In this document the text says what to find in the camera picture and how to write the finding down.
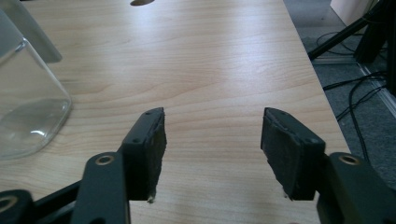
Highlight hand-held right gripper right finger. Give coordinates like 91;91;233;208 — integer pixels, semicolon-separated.
260;106;327;202

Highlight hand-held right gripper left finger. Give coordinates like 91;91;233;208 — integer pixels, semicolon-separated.
119;106;168;203

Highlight clear glass jar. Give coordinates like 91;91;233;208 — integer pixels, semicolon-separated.
0;8;74;161

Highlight black tripod leg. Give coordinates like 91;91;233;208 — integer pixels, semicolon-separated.
307;0;390;62

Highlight small dark object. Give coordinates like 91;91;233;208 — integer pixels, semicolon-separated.
130;0;156;7

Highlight beige box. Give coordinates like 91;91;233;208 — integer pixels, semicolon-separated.
329;0;379;28

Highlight grey flat panel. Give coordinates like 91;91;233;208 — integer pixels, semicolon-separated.
0;0;64;64

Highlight black cable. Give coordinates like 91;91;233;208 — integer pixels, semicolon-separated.
322;70;389;91
335;85;387;164

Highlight black cables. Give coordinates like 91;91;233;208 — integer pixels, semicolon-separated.
312;55;396;119

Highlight black stand post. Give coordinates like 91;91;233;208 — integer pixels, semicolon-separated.
385;0;396;98

